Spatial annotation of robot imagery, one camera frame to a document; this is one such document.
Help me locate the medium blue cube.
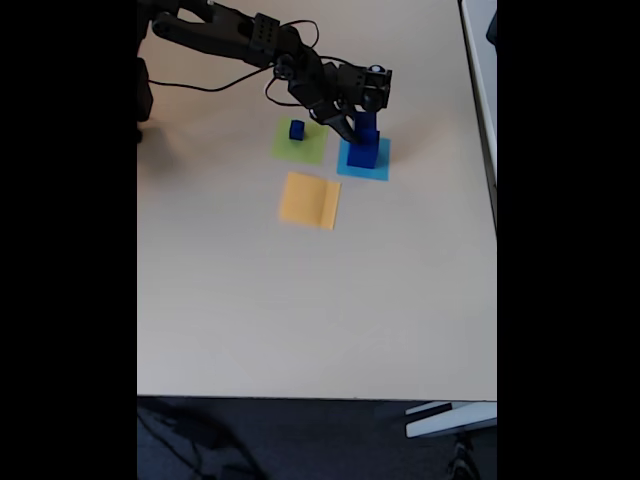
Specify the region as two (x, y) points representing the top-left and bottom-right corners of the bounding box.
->
(352, 110), (380, 150)

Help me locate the green paper square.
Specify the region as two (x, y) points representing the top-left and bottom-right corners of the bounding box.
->
(271, 116), (330, 166)

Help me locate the light blue paper square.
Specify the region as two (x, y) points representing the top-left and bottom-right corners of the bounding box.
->
(335, 134), (392, 183)

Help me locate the orange paper square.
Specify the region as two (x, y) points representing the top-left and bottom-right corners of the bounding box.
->
(277, 171), (343, 231)

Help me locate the large blue cube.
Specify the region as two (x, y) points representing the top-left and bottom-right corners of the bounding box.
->
(346, 141), (380, 170)

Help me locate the white adjacent table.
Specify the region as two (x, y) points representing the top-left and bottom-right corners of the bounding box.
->
(458, 0), (498, 231)

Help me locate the white table foot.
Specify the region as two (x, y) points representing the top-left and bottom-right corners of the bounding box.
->
(403, 400), (498, 440)

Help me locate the black chair base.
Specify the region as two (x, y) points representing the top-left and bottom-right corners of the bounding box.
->
(447, 432), (484, 480)

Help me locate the black camera box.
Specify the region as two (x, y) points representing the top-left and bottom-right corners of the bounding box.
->
(335, 63), (394, 113)

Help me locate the black floor cable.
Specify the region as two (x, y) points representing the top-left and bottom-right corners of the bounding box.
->
(137, 402), (261, 480)

